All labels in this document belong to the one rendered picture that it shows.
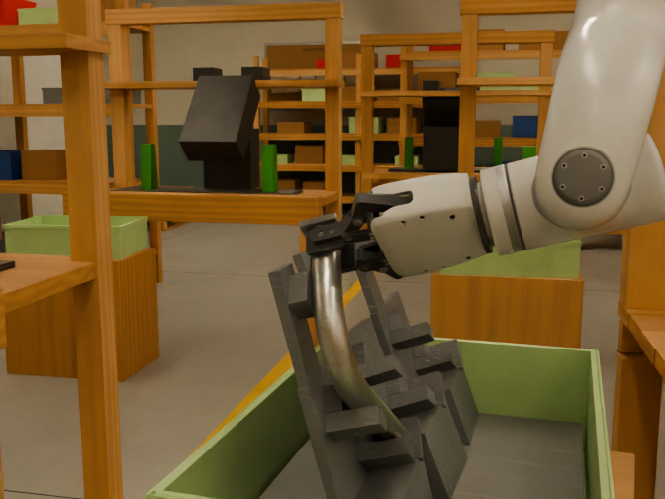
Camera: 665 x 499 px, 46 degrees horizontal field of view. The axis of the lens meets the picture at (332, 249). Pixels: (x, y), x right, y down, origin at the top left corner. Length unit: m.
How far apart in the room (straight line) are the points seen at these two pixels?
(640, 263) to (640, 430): 0.39
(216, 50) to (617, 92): 11.78
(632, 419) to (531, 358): 0.77
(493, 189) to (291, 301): 0.22
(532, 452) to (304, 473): 0.32
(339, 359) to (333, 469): 0.12
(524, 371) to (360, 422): 0.53
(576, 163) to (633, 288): 1.27
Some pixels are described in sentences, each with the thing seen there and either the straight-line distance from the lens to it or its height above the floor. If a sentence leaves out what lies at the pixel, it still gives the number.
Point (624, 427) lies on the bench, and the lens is 2.01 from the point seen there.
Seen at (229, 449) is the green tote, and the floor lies 0.94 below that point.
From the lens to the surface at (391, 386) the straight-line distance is 1.06.
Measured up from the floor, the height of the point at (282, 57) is 2.22.
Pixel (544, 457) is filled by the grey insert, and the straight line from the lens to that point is 1.15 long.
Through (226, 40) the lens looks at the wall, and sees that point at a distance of 12.33.
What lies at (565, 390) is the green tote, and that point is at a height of 0.89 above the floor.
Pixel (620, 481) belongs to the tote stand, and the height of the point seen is 0.79.
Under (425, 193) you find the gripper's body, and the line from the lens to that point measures 0.74.
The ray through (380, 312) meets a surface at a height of 1.04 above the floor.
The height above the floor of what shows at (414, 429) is 0.95.
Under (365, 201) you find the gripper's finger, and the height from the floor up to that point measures 1.23.
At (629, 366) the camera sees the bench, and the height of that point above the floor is 0.74.
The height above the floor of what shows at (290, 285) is 1.14.
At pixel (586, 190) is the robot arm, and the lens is 0.66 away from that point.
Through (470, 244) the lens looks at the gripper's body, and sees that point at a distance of 0.77.
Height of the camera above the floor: 1.30
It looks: 9 degrees down
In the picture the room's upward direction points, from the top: straight up
